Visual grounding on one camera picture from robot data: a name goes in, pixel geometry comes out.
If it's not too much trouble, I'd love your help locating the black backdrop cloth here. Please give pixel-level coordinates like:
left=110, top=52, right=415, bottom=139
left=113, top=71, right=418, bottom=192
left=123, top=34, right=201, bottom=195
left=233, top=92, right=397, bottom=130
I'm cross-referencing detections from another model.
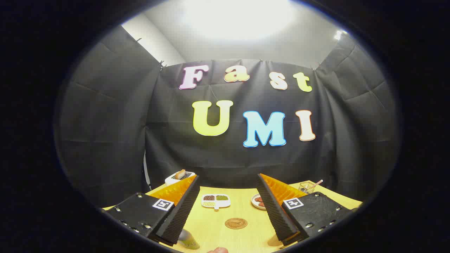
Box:
left=56, top=26, right=401, bottom=208

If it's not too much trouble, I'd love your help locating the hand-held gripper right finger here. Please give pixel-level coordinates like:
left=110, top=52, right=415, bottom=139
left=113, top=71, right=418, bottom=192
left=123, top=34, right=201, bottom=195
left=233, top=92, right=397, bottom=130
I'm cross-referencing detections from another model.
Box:
left=256, top=173, right=354, bottom=246

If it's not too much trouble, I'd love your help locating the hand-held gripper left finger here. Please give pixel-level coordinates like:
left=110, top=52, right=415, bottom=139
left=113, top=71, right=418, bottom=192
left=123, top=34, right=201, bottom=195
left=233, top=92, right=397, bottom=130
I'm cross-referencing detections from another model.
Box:
left=105, top=175, right=201, bottom=246

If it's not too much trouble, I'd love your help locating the white toaster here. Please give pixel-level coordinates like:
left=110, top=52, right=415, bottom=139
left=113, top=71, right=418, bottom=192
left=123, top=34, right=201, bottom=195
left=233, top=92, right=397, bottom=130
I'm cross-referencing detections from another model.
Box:
left=165, top=171, right=196, bottom=187

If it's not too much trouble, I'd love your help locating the white divided dish of beans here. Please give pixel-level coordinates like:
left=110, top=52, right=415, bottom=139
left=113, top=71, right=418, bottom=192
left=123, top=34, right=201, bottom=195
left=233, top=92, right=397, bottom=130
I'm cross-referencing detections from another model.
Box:
left=201, top=194, right=231, bottom=210

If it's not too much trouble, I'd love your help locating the silver green juice bottle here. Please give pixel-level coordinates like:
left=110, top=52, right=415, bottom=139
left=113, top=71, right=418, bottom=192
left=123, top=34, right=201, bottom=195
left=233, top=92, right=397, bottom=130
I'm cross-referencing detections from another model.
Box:
left=178, top=229, right=200, bottom=250

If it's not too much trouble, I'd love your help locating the white oval plate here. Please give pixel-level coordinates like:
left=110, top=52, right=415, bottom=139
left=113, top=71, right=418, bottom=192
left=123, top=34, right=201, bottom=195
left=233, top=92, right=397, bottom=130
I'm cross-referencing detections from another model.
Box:
left=251, top=194, right=268, bottom=210

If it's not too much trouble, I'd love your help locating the round brown coaster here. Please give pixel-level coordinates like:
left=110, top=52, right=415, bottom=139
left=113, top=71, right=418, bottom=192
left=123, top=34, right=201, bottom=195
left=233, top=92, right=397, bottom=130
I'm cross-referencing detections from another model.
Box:
left=225, top=218, right=248, bottom=229

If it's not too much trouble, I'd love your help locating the wooden table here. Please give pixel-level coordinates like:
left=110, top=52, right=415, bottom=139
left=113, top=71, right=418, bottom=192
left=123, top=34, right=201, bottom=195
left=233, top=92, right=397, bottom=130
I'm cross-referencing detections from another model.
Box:
left=102, top=181, right=362, bottom=253

